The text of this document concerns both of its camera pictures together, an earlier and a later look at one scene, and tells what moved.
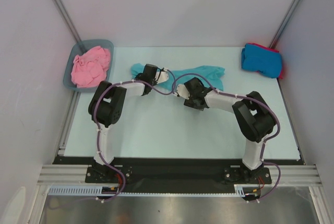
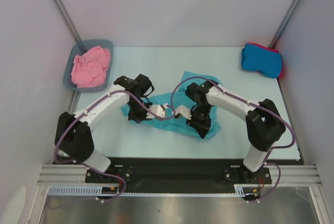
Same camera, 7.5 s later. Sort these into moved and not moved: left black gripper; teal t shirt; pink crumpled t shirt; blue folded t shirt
Moved: left black gripper; teal t shirt
Not moved: pink crumpled t shirt; blue folded t shirt
